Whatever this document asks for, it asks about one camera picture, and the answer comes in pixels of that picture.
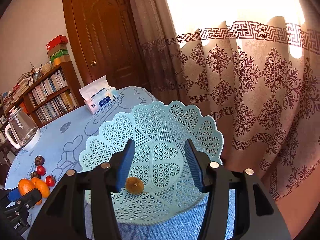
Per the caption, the dark water chestnut far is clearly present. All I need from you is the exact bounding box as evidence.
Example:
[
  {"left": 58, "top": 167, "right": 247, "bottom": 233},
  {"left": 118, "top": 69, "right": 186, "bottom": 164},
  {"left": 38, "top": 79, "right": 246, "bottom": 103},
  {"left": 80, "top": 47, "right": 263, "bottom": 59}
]
[{"left": 34, "top": 155, "right": 44, "bottom": 166}]

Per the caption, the red cherry tomato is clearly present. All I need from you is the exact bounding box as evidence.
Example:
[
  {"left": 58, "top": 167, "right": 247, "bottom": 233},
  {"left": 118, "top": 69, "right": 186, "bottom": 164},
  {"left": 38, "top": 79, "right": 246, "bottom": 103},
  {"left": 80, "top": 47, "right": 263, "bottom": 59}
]
[
  {"left": 36, "top": 165, "right": 46, "bottom": 176},
  {"left": 46, "top": 175, "right": 56, "bottom": 187}
]

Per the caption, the red box on shelf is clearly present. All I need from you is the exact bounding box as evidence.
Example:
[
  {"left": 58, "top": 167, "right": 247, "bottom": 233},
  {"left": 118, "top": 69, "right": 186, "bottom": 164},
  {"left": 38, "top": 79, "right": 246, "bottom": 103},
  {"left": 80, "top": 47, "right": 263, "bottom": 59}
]
[{"left": 46, "top": 35, "right": 68, "bottom": 51}]

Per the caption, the tan longan fruit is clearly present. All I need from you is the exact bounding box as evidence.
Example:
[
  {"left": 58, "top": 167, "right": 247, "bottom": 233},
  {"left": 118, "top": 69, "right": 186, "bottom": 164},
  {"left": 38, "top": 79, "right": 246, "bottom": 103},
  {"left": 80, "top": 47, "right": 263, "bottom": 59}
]
[{"left": 125, "top": 177, "right": 144, "bottom": 194}]

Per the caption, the dark water chestnut near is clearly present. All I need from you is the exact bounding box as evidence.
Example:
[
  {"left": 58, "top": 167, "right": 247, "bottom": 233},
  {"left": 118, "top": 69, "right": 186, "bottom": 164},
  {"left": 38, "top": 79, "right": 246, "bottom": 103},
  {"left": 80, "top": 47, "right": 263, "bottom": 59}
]
[{"left": 30, "top": 171, "right": 41, "bottom": 179}]

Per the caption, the brown wooden door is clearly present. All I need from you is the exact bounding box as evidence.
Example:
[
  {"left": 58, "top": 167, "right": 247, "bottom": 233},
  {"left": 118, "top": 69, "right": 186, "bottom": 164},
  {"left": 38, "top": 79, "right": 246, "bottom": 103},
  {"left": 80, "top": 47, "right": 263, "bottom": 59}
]
[{"left": 62, "top": 0, "right": 151, "bottom": 90}]

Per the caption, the blue patterned tablecloth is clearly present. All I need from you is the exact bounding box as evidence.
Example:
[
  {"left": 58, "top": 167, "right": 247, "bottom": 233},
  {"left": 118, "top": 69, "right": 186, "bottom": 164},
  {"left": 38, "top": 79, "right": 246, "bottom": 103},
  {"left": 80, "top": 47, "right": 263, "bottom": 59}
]
[{"left": 4, "top": 87, "right": 208, "bottom": 239}]

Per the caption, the light blue lattice basket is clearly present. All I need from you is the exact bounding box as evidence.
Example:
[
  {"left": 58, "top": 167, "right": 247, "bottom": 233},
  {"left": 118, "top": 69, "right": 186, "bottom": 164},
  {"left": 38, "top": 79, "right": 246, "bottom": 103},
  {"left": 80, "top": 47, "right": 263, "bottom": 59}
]
[{"left": 79, "top": 101, "right": 224, "bottom": 225}]

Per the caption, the wooden bookshelf with books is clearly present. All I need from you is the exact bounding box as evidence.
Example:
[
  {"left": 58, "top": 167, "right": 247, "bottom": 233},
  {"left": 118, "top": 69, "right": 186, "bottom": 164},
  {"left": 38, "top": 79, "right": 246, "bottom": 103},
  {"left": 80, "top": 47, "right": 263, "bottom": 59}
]
[{"left": 4, "top": 61, "right": 84, "bottom": 128}]

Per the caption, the beige patterned curtain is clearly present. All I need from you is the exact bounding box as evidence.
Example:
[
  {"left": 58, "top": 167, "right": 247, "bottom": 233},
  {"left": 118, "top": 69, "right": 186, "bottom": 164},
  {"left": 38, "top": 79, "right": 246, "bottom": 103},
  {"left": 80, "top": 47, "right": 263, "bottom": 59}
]
[{"left": 130, "top": 0, "right": 319, "bottom": 200}]

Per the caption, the glass kettle white handle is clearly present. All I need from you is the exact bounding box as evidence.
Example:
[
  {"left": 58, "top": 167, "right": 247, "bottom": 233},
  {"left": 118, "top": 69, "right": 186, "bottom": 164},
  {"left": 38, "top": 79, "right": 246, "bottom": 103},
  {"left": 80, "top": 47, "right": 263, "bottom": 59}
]
[{"left": 5, "top": 107, "right": 41, "bottom": 151}]

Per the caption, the green box on shelf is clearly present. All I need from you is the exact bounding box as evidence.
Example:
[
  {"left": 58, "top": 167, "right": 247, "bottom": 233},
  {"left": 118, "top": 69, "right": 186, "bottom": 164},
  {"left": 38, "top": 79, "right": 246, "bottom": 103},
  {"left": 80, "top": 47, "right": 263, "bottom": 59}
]
[{"left": 49, "top": 49, "right": 69, "bottom": 62}]

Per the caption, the orange mandarin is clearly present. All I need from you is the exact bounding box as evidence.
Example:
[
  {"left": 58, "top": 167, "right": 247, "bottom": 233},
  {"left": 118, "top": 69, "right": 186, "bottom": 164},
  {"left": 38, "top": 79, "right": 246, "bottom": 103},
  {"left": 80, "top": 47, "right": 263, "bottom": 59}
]
[
  {"left": 34, "top": 179, "right": 50, "bottom": 199},
  {"left": 18, "top": 178, "right": 35, "bottom": 196},
  {"left": 31, "top": 177, "right": 40, "bottom": 185}
]

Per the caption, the white tissue box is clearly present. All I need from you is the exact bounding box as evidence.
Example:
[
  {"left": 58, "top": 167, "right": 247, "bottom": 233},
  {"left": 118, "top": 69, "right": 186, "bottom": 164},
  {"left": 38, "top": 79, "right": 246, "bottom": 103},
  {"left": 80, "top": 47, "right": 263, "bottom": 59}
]
[{"left": 79, "top": 75, "right": 119, "bottom": 114}]

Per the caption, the dark water chestnut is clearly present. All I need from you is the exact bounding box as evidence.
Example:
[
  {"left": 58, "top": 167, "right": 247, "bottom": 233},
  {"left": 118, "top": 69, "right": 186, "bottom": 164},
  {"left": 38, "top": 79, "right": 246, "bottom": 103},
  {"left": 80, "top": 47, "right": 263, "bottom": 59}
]
[
  {"left": 30, "top": 171, "right": 41, "bottom": 179},
  {"left": 34, "top": 155, "right": 44, "bottom": 166}
]

